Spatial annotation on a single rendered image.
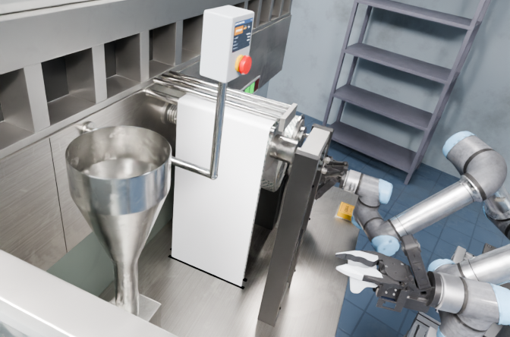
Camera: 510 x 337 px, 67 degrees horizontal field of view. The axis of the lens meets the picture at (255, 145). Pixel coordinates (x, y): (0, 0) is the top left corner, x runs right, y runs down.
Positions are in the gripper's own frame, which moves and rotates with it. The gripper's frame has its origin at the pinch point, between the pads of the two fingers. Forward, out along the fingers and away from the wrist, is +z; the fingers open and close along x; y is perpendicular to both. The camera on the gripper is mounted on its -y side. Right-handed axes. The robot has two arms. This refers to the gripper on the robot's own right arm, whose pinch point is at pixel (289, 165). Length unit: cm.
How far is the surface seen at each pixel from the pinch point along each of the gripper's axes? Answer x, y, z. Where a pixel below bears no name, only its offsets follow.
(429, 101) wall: -257, -47, -68
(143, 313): 77, 8, 7
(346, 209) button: -9.7, -16.6, -23.7
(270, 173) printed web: 24.3, 11.1, 0.5
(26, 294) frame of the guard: 104, 51, -4
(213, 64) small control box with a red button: 65, 54, 3
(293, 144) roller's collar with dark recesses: 32.4, 27.2, -5.7
